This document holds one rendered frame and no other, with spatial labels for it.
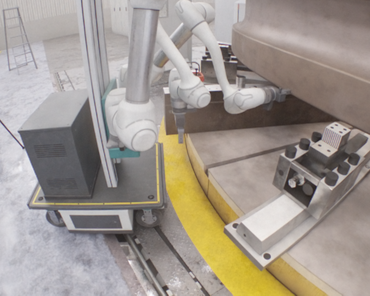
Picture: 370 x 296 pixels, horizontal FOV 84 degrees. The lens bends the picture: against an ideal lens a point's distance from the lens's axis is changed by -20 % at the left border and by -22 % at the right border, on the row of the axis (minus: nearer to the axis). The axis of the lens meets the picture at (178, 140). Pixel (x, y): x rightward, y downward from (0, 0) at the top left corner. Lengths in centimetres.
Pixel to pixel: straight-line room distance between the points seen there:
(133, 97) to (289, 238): 103
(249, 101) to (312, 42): 66
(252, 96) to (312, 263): 92
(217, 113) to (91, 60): 122
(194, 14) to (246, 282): 154
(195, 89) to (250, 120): 122
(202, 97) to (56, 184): 102
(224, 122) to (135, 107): 130
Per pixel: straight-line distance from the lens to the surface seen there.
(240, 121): 223
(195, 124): 212
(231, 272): 160
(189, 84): 112
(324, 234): 154
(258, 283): 160
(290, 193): 142
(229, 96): 142
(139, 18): 94
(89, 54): 127
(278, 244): 133
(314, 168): 141
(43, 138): 142
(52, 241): 191
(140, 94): 99
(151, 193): 157
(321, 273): 138
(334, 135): 138
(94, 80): 130
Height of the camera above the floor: 141
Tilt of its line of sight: 32 degrees down
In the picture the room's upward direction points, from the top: 1 degrees counter-clockwise
